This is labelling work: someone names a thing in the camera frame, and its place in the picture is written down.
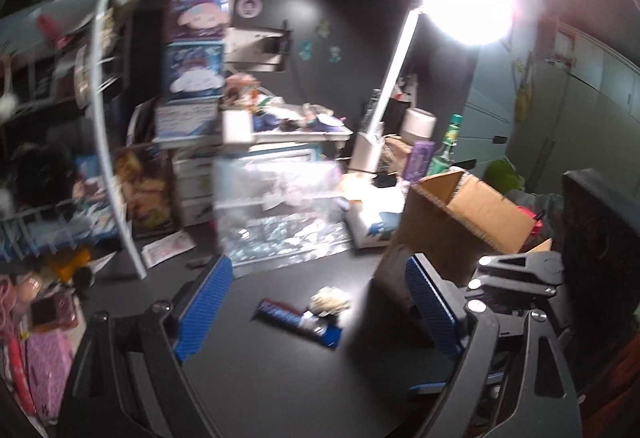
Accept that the small white sachet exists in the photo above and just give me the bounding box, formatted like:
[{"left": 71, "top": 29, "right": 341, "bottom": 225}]
[{"left": 141, "top": 231, "right": 195, "bottom": 269}]

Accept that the brown cardboard box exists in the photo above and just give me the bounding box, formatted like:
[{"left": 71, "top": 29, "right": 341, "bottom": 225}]
[{"left": 372, "top": 170, "right": 551, "bottom": 314}]

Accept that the anime art standee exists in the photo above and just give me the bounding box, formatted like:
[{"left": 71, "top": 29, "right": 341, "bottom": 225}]
[{"left": 113, "top": 143, "right": 176, "bottom": 239}]

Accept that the white drawer unit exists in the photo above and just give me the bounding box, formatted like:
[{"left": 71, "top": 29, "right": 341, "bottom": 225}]
[{"left": 172, "top": 157, "right": 214, "bottom": 227}]

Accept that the red lid cup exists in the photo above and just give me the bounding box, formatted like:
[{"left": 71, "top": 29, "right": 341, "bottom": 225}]
[{"left": 518, "top": 206, "right": 544, "bottom": 237}]

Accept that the white desk lamp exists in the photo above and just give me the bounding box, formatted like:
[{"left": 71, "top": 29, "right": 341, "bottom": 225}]
[{"left": 348, "top": 0, "right": 516, "bottom": 173}]

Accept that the green glass bottle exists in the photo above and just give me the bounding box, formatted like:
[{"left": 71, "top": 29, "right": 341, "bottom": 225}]
[{"left": 426, "top": 114, "right": 462, "bottom": 176}]

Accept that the white wire rack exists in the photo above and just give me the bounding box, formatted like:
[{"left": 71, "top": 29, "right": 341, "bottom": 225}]
[{"left": 1, "top": 0, "right": 146, "bottom": 277}]

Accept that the black camera module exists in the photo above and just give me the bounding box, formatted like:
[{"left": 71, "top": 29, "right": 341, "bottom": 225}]
[{"left": 561, "top": 168, "right": 639, "bottom": 392}]

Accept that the purple card pack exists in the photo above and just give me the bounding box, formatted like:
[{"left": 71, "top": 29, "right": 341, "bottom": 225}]
[{"left": 402, "top": 141, "right": 435, "bottom": 183}]

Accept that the clear plastic bag stack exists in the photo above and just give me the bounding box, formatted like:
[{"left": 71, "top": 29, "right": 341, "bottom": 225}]
[{"left": 212, "top": 157, "right": 350, "bottom": 279}]

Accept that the cream fabric flower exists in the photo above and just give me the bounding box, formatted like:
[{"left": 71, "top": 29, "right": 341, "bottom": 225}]
[{"left": 308, "top": 286, "right": 352, "bottom": 317}]

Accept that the white tissue box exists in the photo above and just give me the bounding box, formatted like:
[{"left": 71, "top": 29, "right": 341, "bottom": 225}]
[{"left": 345, "top": 199, "right": 405, "bottom": 249}]

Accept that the pink wallet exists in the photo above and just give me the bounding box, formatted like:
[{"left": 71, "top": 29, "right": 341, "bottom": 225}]
[{"left": 25, "top": 330, "right": 74, "bottom": 422}]

